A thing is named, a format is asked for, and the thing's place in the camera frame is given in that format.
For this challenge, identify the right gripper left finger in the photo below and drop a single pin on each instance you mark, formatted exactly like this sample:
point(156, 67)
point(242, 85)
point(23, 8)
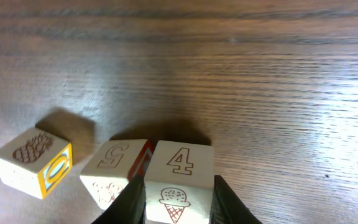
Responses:
point(129, 207)

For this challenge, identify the wooden block number five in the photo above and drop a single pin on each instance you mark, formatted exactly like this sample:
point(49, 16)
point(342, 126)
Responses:
point(113, 166)

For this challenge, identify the wooden block pineapple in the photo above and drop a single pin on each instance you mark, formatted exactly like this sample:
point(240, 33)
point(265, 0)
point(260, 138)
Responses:
point(35, 162)

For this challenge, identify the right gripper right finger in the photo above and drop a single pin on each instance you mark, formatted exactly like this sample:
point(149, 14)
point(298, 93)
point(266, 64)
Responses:
point(227, 207)

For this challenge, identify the wooden block number four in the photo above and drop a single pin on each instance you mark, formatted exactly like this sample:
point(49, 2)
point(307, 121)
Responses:
point(179, 183)

